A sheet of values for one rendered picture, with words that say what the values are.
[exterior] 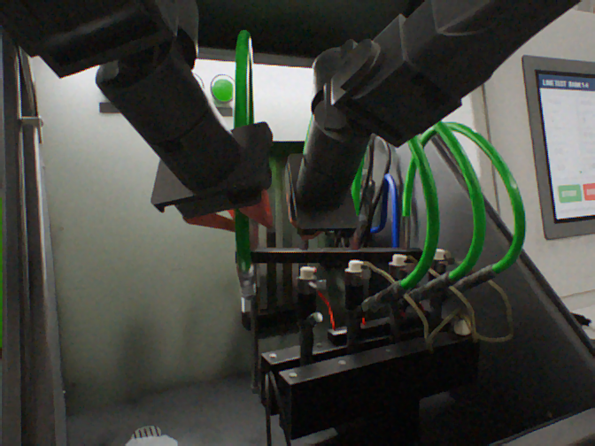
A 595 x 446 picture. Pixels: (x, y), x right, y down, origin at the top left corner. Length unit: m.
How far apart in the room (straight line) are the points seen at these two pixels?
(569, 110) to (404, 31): 0.72
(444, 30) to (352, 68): 0.07
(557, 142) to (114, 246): 0.83
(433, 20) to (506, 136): 0.57
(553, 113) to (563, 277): 0.31
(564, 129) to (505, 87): 0.16
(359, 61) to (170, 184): 0.18
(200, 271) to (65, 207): 0.25
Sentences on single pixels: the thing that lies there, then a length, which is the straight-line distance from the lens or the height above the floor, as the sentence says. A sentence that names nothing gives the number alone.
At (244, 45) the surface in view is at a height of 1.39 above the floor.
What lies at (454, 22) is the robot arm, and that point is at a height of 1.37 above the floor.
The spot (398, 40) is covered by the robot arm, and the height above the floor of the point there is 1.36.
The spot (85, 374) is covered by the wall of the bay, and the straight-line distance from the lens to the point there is 0.92.
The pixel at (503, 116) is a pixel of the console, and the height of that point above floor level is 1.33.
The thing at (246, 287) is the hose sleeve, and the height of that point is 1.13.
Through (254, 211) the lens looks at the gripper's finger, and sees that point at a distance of 0.39.
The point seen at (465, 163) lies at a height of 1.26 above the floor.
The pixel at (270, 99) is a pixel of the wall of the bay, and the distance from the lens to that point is 0.91.
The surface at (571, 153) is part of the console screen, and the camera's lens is 1.05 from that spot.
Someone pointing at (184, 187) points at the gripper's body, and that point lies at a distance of 0.39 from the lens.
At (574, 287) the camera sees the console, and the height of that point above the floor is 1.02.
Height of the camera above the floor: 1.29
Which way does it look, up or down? 10 degrees down
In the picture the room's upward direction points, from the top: straight up
